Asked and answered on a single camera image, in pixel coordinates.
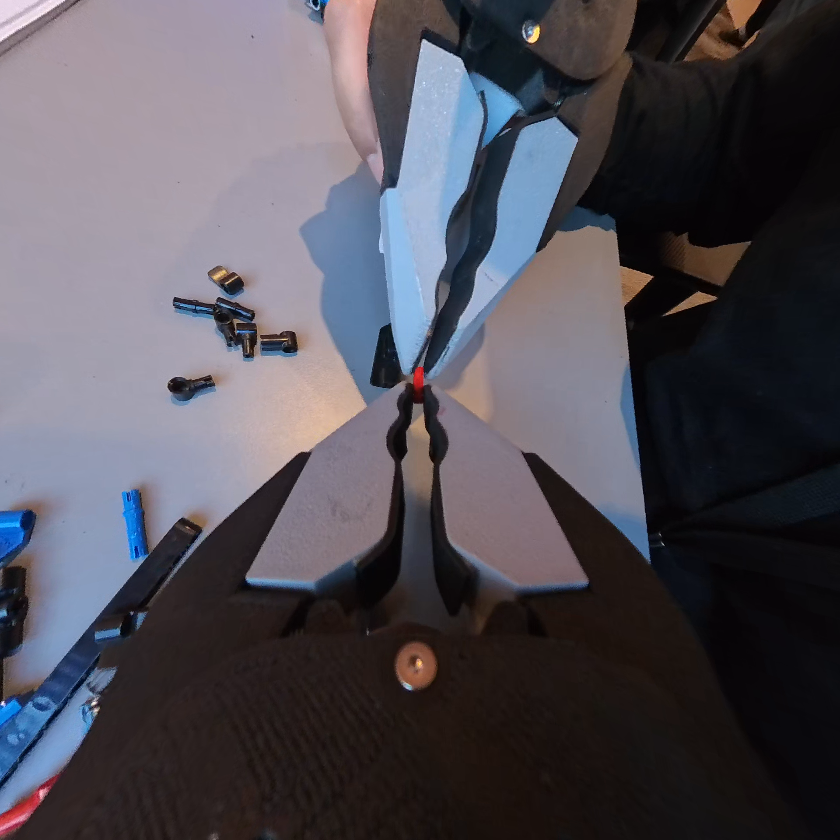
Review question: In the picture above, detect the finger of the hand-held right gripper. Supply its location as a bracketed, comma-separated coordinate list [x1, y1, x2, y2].
[425, 110, 583, 383]
[379, 38, 485, 373]

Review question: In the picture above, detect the white desk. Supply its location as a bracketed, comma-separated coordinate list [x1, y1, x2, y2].
[0, 0, 652, 788]

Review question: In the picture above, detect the red toy piece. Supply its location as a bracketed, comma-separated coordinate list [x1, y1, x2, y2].
[0, 773, 64, 832]

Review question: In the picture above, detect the small black toy connector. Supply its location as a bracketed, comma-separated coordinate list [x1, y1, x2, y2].
[94, 609, 149, 644]

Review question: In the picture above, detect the blue curved toy panel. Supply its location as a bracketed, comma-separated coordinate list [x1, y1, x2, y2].
[0, 508, 38, 569]

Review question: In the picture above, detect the white board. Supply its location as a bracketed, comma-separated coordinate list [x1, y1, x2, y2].
[0, 0, 84, 57]

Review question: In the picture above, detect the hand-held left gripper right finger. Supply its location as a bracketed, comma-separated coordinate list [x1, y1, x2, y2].
[422, 385, 589, 632]

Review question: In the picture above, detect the person's black clothing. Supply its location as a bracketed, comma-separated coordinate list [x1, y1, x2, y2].
[623, 217, 840, 840]

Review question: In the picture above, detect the small grey toy piece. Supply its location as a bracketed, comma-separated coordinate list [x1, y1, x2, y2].
[81, 665, 119, 730]

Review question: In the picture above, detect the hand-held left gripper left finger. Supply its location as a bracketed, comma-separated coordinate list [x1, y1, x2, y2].
[246, 382, 413, 623]

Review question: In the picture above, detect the long black toy beam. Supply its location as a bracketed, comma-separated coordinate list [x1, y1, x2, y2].
[0, 516, 203, 786]

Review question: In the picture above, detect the black toy clip connector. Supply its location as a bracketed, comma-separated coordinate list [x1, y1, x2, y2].
[0, 567, 29, 658]

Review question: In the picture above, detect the person's right forearm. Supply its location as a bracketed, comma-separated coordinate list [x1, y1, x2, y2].
[581, 0, 840, 247]

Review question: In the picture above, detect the person's right hand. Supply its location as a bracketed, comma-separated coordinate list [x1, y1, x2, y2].
[324, 0, 386, 182]

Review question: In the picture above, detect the blue toy pin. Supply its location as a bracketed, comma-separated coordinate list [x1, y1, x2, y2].
[121, 488, 151, 561]

